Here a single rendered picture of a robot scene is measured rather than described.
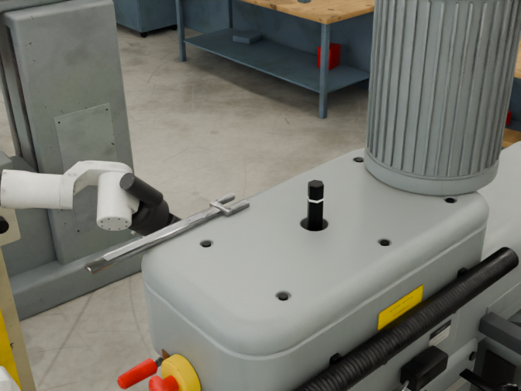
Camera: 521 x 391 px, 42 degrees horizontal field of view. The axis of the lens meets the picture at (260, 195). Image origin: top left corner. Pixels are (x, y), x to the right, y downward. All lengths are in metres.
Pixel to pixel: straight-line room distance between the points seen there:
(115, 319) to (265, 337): 3.06
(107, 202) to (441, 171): 0.63
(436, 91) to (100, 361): 2.84
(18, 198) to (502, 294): 0.87
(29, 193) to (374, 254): 0.70
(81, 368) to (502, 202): 2.63
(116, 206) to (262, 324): 0.61
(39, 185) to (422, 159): 0.70
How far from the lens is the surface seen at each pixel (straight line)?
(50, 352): 3.68
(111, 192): 1.32
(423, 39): 0.91
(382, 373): 0.99
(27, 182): 1.32
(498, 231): 1.20
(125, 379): 0.97
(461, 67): 0.92
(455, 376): 1.21
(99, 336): 3.70
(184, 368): 0.86
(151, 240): 0.88
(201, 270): 0.83
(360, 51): 6.57
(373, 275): 0.84
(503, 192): 1.31
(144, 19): 8.28
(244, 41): 7.19
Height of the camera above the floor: 2.38
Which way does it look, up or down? 30 degrees down
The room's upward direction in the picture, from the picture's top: 1 degrees counter-clockwise
